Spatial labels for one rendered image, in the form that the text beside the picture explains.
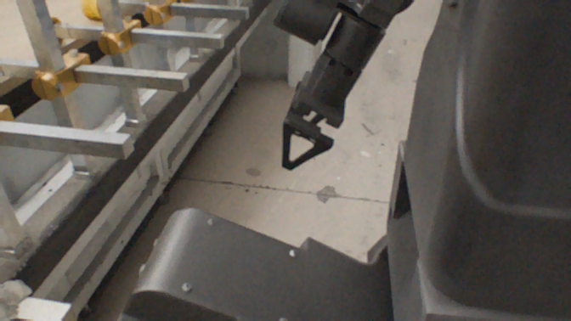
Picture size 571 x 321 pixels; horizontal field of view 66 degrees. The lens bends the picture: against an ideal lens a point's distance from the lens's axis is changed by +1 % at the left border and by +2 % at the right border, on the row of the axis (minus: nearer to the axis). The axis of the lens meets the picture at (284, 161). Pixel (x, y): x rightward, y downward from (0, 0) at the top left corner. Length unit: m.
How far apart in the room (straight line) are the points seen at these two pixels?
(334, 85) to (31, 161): 0.95
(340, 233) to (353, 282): 1.75
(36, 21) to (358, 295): 0.88
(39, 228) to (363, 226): 1.33
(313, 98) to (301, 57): 2.47
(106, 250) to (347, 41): 1.37
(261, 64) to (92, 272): 2.04
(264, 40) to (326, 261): 3.02
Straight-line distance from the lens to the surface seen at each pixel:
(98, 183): 1.12
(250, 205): 2.04
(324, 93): 0.55
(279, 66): 3.21
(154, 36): 1.21
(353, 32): 0.52
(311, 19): 0.52
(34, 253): 0.99
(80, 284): 1.65
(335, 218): 1.98
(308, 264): 0.16
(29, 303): 0.67
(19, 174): 1.29
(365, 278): 0.17
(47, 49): 0.99
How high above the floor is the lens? 1.33
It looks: 35 degrees down
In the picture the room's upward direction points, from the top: straight up
